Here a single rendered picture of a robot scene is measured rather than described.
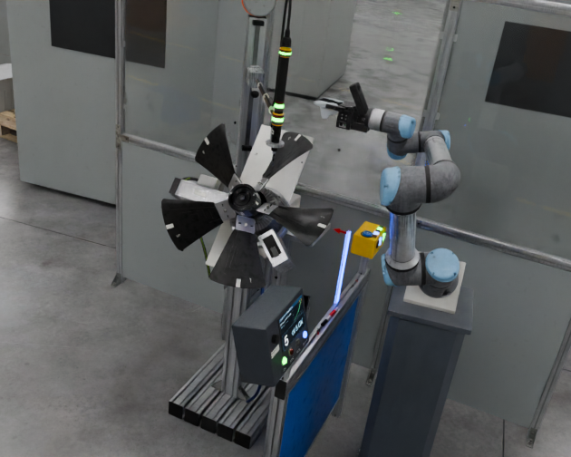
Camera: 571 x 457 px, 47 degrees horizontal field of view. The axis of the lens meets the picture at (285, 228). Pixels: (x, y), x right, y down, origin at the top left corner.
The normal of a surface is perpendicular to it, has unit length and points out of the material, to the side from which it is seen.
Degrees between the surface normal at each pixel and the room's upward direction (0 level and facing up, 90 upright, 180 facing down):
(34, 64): 90
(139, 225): 90
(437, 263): 45
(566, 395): 0
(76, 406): 0
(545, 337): 90
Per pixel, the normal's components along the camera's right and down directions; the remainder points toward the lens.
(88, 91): -0.30, 0.40
